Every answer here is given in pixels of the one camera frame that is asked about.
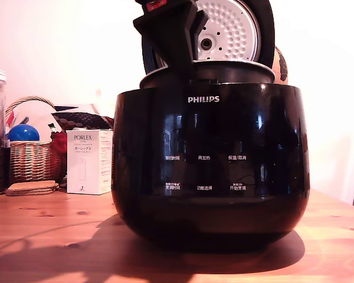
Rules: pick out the black cooking pot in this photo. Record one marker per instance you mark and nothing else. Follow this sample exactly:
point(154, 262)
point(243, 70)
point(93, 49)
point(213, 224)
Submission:
point(233, 72)

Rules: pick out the rice cooker lid, dimpled plate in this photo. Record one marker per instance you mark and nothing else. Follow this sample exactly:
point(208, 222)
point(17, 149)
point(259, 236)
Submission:
point(239, 32)

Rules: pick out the black Philips rice cooker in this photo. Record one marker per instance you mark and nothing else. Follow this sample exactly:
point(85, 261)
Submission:
point(212, 177)

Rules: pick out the orange patterned round vase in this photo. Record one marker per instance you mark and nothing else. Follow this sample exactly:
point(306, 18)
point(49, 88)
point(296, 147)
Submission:
point(281, 67)

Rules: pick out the dark dotted patterned cloth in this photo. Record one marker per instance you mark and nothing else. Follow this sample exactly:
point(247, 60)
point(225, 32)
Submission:
point(82, 119)

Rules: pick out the white Porlex box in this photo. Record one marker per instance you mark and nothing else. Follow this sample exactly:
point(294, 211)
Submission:
point(87, 165)

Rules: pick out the red knitted pouch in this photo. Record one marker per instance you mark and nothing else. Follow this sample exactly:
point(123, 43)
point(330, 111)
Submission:
point(59, 147)

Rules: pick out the blue ball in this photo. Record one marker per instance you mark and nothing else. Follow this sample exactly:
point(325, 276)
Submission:
point(23, 133)

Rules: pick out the woven wicker basket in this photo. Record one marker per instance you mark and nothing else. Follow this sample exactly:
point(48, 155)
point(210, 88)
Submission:
point(31, 162)

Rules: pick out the cork coaster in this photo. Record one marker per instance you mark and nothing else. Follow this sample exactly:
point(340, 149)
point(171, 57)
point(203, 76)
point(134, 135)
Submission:
point(32, 185)
point(28, 193)

